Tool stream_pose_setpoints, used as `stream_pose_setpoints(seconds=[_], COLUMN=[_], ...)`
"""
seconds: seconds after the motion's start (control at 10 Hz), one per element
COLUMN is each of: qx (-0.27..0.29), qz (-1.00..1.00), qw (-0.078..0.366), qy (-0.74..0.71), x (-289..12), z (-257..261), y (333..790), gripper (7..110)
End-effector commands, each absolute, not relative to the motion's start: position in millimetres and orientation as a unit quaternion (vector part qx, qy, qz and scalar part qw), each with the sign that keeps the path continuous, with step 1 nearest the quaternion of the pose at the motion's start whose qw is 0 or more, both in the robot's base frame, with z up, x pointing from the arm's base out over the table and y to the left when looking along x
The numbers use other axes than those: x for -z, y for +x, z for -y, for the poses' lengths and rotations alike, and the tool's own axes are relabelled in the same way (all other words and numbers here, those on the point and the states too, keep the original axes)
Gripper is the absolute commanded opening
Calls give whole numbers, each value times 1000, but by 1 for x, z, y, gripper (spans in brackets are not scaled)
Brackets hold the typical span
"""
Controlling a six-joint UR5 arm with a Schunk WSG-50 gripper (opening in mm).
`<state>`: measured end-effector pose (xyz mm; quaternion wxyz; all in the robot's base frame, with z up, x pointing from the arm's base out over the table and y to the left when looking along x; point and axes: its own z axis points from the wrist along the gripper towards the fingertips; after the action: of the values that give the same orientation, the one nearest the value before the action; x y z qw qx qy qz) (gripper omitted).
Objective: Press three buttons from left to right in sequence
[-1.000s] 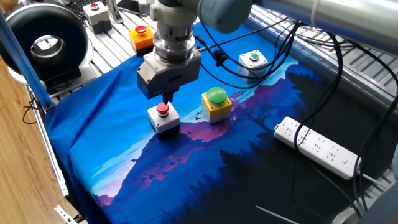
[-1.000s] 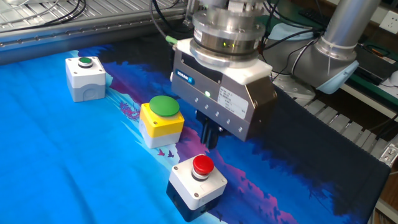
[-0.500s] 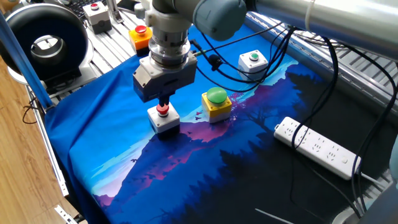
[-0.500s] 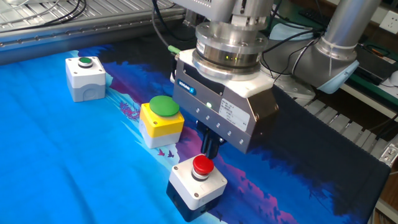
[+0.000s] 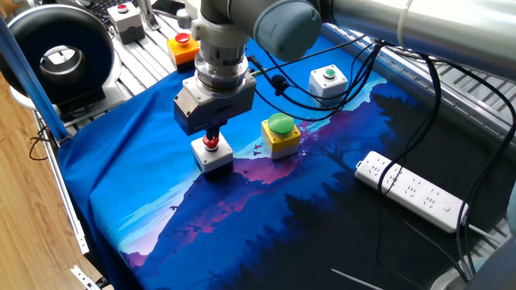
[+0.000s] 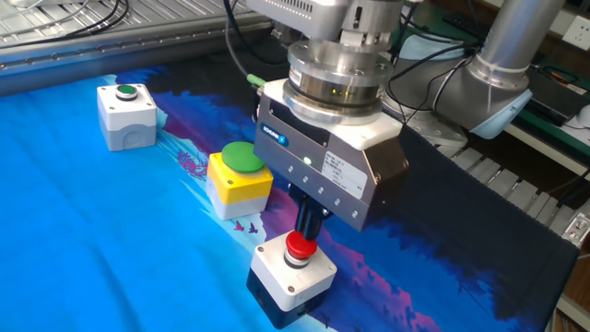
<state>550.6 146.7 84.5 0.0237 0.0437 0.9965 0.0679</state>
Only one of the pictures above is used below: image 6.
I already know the silver Schunk gripper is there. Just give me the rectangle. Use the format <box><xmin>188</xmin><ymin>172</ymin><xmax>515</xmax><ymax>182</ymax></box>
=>
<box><xmin>252</xmin><ymin>77</ymin><xmax>410</xmax><ymax>241</ymax></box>

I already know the white black box red button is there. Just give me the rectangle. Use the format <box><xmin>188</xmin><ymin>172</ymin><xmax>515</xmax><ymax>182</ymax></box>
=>
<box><xmin>245</xmin><ymin>230</ymin><xmax>338</xmax><ymax>330</ymax></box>

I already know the yellow box large green button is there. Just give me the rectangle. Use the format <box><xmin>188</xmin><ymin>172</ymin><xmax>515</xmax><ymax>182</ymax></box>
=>
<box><xmin>205</xmin><ymin>141</ymin><xmax>275</xmax><ymax>221</ymax></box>

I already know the white box small green button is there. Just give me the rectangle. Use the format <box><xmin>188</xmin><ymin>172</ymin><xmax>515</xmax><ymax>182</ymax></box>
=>
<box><xmin>96</xmin><ymin>83</ymin><xmax>158</xmax><ymax>152</ymax></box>

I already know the blue landscape print cloth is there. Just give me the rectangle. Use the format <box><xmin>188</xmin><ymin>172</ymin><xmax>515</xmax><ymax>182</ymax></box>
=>
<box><xmin>0</xmin><ymin>48</ymin><xmax>581</xmax><ymax>332</ymax></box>

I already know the green desk mat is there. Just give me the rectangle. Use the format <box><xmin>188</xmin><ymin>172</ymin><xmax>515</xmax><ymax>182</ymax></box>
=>
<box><xmin>405</xmin><ymin>0</ymin><xmax>590</xmax><ymax>158</ymax></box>

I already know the black flat device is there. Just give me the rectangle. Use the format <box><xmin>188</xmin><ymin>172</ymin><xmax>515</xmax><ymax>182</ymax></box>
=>
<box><xmin>525</xmin><ymin>59</ymin><xmax>590</xmax><ymax>128</ymax></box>

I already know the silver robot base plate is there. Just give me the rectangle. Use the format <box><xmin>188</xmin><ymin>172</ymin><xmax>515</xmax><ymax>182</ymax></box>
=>
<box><xmin>382</xmin><ymin>91</ymin><xmax>469</xmax><ymax>148</ymax></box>

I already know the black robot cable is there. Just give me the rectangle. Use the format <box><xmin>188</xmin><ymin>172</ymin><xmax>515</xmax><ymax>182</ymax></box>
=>
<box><xmin>222</xmin><ymin>0</ymin><xmax>480</xmax><ymax>125</ymax></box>

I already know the aluminium frame rail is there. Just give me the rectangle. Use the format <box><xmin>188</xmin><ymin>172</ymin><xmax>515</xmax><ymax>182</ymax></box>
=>
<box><xmin>0</xmin><ymin>13</ymin><xmax>277</xmax><ymax>98</ymax></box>

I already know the silver corner bracket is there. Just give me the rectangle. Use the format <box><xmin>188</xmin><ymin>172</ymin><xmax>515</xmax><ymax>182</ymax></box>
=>
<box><xmin>561</xmin><ymin>211</ymin><xmax>590</xmax><ymax>245</ymax></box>

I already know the black cable bundle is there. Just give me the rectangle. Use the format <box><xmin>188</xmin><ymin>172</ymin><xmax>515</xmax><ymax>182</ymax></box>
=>
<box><xmin>0</xmin><ymin>0</ymin><xmax>135</xmax><ymax>50</ymax></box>

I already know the white wall socket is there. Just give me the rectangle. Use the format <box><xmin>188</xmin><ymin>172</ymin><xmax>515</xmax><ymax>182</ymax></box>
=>
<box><xmin>561</xmin><ymin>16</ymin><xmax>590</xmax><ymax>52</ymax></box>

